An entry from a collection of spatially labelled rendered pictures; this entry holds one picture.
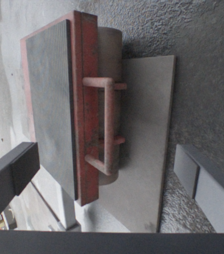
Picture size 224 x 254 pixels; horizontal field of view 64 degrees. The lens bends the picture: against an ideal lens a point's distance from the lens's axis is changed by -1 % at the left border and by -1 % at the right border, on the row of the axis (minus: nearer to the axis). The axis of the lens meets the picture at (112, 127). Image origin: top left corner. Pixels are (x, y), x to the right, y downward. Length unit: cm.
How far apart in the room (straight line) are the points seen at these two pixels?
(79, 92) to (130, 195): 26
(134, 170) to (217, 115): 19
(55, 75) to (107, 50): 9
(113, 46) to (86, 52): 7
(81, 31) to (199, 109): 20
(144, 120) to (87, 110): 11
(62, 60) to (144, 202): 30
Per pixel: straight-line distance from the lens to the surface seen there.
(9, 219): 292
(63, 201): 61
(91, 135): 29
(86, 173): 31
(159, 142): 32
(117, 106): 34
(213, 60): 28
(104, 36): 32
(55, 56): 31
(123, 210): 47
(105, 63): 32
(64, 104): 29
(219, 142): 29
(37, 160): 17
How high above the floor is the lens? 26
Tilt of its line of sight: 38 degrees down
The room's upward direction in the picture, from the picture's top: 102 degrees counter-clockwise
